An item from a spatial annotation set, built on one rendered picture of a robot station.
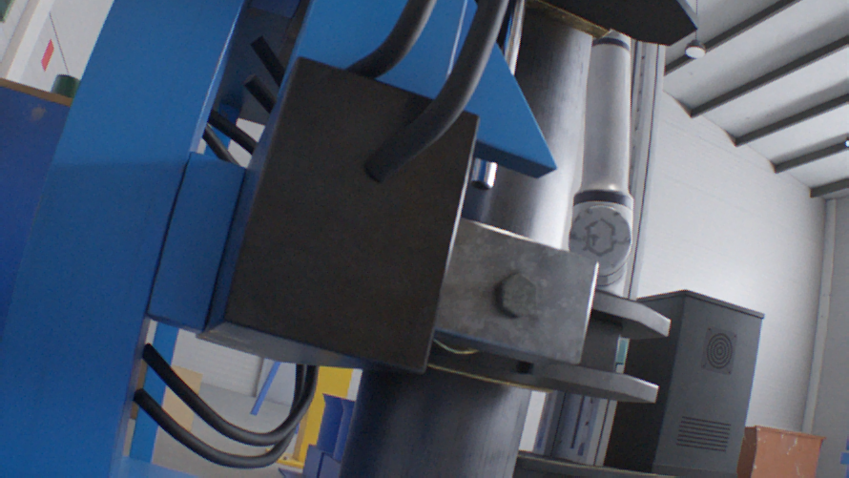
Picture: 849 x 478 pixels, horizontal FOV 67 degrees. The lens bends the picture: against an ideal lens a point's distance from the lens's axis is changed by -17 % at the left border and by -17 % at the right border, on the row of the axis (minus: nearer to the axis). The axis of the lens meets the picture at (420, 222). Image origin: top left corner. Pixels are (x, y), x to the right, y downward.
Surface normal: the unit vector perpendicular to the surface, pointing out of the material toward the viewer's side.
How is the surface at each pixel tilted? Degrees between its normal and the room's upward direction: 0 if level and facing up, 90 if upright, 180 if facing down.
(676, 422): 90
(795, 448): 90
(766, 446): 90
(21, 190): 90
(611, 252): 99
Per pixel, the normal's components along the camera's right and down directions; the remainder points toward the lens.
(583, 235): -0.34, -0.19
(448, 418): 0.11, -0.22
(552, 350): 0.32, -0.17
